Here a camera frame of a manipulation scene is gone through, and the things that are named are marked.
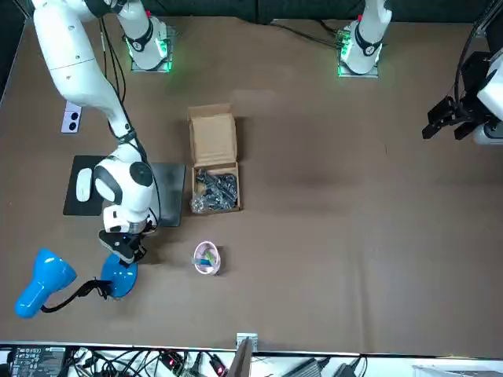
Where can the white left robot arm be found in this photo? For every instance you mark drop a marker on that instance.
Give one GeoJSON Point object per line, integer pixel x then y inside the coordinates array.
{"type": "Point", "coordinates": [369, 39]}

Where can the power strip with lit switches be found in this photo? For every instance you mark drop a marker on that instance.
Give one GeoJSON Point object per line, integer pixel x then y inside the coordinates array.
{"type": "Point", "coordinates": [171, 359]}

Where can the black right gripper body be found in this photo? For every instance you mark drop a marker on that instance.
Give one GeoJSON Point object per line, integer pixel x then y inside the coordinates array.
{"type": "Point", "coordinates": [118, 240]}

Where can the blue pen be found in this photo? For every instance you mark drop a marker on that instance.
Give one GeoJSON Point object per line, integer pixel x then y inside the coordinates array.
{"type": "Point", "coordinates": [200, 261]}

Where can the white computer mouse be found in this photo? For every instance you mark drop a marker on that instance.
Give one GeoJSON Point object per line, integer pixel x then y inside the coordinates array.
{"type": "Point", "coordinates": [83, 184]}

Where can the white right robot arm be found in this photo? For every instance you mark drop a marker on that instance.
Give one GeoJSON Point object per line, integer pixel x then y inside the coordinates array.
{"type": "Point", "coordinates": [74, 59]}

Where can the black labelled power adapter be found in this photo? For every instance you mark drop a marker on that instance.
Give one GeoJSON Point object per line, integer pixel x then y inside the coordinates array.
{"type": "Point", "coordinates": [35, 361]}

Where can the aluminium frame profile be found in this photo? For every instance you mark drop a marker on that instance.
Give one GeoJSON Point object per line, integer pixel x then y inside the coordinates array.
{"type": "Point", "coordinates": [487, 17]}

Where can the silver closed laptop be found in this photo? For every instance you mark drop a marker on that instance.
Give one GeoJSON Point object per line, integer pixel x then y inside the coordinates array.
{"type": "Point", "coordinates": [169, 188]}

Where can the bag of black parts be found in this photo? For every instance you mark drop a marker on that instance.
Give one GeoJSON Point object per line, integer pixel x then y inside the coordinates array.
{"type": "Point", "coordinates": [216, 188]}

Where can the grey power adapter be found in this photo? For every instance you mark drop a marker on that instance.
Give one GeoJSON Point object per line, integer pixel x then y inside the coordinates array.
{"type": "Point", "coordinates": [304, 367]}

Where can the open cardboard box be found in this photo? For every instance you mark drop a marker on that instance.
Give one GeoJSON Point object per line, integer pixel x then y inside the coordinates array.
{"type": "Point", "coordinates": [214, 137]}

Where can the blue gooseneck desk lamp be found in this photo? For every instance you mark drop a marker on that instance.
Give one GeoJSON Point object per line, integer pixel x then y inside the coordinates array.
{"type": "Point", "coordinates": [47, 271]}

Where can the pink translucent cup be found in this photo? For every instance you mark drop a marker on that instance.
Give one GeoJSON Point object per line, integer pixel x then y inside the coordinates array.
{"type": "Point", "coordinates": [208, 271]}

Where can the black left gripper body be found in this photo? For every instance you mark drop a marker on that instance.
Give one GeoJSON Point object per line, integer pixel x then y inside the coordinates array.
{"type": "Point", "coordinates": [473, 78]}

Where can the green pen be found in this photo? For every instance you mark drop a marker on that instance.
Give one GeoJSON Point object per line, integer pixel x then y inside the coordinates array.
{"type": "Point", "coordinates": [212, 258]}

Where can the black mouse pad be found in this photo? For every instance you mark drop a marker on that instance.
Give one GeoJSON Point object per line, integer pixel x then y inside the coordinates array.
{"type": "Point", "coordinates": [70, 204]}

